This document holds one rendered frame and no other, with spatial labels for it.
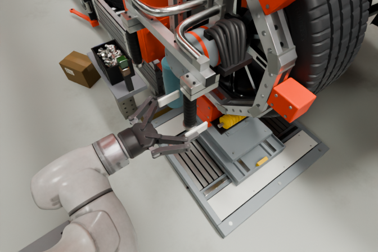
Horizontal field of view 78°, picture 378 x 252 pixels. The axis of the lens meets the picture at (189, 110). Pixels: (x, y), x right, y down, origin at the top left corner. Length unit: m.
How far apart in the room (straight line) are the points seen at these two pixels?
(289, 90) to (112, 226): 0.54
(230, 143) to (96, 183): 0.88
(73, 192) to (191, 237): 0.90
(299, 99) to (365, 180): 1.17
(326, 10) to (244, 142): 0.84
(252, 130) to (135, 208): 0.78
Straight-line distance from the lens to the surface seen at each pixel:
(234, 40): 0.57
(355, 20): 0.79
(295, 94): 0.69
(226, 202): 1.34
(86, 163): 0.58
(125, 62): 1.10
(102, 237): 0.54
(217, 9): 0.71
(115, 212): 0.57
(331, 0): 0.69
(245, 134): 1.36
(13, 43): 2.75
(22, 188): 1.73
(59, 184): 0.58
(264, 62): 0.82
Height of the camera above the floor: 1.36
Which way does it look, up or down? 53 degrees down
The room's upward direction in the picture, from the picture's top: straight up
